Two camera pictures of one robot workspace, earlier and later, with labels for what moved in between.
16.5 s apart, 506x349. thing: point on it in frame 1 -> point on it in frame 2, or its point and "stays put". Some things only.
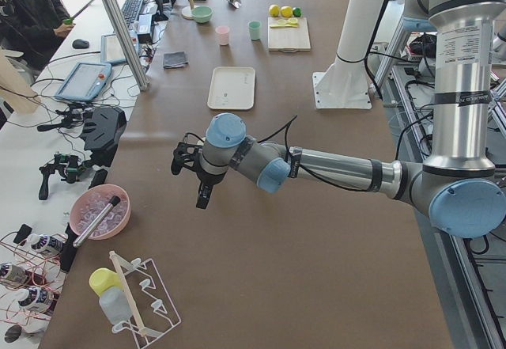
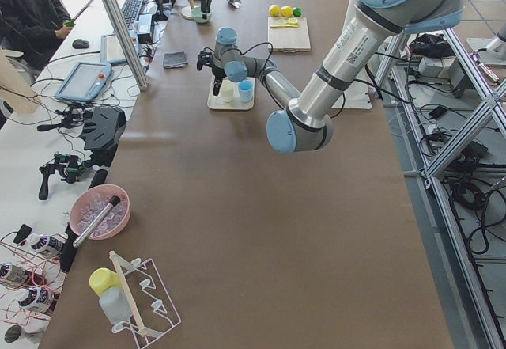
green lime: [296, 12] stays put
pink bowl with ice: [89, 202] stays put
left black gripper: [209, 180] -> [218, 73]
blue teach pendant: [85, 81] stays put
